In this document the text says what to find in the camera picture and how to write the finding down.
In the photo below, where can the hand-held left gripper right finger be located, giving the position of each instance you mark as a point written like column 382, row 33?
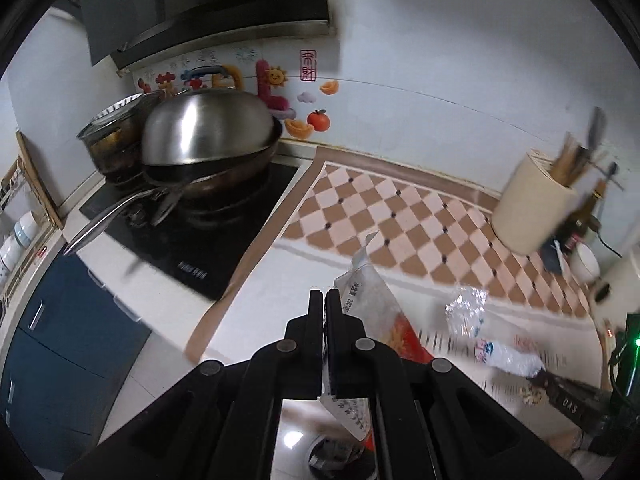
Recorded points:
column 336, row 345

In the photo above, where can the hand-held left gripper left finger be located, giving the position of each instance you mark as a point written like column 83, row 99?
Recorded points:
column 312, row 340

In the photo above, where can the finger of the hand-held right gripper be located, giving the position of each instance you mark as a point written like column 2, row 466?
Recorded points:
column 575, row 400

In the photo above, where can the red and clear snack packet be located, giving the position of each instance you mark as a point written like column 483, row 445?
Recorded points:
column 370, row 300

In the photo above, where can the small white plastic packet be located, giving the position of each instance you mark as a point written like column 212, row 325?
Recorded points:
column 505, row 355

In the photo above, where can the pink white electric kettle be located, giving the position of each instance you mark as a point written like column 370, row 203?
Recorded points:
column 620, row 280

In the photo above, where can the white cup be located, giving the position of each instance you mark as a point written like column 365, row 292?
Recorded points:
column 586, row 262

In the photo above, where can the crumpled clear plastic wrapper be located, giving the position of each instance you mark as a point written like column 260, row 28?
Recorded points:
column 465, row 310

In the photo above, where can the black cooktop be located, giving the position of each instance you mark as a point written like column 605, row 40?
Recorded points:
column 215, row 240

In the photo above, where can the checked tablecloth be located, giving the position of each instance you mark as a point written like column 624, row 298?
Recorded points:
column 400, row 220

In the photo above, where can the blue phone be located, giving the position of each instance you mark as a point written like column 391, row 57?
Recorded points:
column 553, row 258

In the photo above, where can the dark sauce bottle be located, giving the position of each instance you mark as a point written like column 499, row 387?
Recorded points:
column 585, row 220

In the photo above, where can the black wok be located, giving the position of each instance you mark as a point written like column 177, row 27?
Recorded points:
column 235, row 175

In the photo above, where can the cream utensil holder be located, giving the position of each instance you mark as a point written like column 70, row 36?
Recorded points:
column 532, row 205

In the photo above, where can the bundle of wooden chopsticks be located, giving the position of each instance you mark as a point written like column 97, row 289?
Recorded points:
column 567, row 165

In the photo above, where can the steel domed lid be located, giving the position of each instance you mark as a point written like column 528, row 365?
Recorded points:
column 210, row 125

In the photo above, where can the blue base cabinet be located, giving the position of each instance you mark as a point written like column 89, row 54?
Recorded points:
column 60, row 340

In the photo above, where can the black spatula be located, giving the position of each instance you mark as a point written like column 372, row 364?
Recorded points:
column 596, row 127

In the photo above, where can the glass lidded pot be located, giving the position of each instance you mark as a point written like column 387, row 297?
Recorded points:
column 112, row 145

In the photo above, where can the wooden dish rack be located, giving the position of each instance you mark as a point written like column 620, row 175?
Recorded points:
column 37, row 180

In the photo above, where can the black range hood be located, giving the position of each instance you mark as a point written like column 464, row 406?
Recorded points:
column 200, row 5

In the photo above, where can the colourful wall stickers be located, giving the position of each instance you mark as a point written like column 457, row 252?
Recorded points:
column 272, row 80

